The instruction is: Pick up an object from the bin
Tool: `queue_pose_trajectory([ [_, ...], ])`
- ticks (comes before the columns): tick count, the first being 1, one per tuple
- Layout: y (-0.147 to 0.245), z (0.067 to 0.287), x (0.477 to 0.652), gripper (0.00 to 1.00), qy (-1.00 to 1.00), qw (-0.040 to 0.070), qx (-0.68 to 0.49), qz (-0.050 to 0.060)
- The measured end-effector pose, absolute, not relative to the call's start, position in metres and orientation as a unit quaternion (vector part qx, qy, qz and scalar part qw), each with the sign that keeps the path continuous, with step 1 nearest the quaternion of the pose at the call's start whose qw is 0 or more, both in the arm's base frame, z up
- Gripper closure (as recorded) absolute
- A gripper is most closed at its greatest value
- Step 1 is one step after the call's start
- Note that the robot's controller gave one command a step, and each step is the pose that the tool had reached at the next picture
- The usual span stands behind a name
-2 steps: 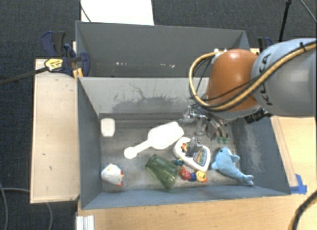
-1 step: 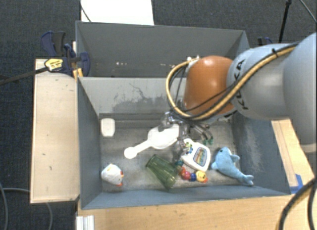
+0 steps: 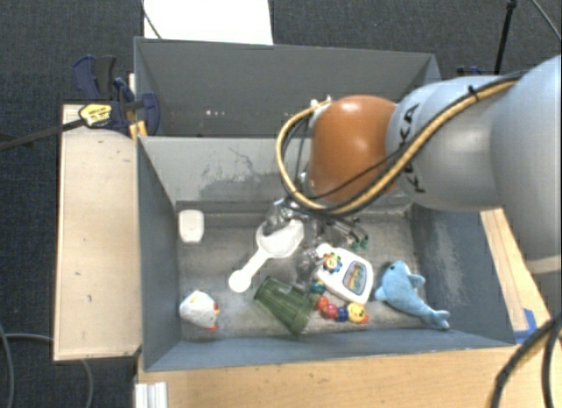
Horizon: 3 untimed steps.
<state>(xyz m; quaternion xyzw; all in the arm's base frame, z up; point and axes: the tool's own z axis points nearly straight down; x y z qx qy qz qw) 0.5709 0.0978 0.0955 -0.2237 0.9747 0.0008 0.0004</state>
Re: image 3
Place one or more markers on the white toy chicken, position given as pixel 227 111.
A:
pixel 199 309

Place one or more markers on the small white rounded box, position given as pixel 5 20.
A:
pixel 191 226

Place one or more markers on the green ribbed plastic cup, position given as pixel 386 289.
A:
pixel 285 305

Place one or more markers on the white plastic scoop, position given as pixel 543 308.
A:
pixel 276 241

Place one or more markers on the blue plush dolphin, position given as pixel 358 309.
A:
pixel 401 292

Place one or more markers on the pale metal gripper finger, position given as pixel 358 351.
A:
pixel 314 261
pixel 303 271

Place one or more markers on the pale wood flat board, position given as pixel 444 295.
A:
pixel 98 239

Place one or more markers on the grey metal bin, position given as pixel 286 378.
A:
pixel 228 90

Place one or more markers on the white toy with coloured beads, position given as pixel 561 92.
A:
pixel 347 277

